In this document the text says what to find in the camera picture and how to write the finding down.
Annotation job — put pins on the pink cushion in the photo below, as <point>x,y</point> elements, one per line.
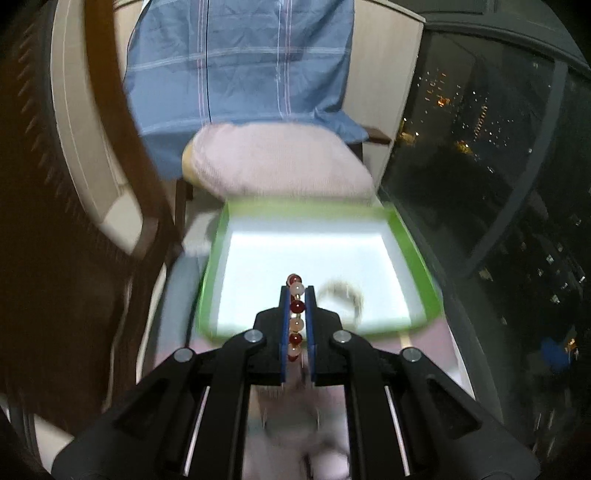
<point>277,159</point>

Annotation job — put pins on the carved dark wooden chair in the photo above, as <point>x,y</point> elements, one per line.
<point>69,277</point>

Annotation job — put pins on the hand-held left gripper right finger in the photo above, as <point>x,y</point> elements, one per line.
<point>310,323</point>

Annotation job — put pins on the blue plaid cloth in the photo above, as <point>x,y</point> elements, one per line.
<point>240,64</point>

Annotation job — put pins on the green tray with white inside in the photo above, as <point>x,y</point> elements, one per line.
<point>286,249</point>

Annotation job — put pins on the white cabinet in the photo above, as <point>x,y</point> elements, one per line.
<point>388,69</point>

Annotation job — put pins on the dark window frame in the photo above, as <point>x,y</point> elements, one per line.
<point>531,152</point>

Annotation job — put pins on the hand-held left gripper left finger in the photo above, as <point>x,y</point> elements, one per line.
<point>283,323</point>

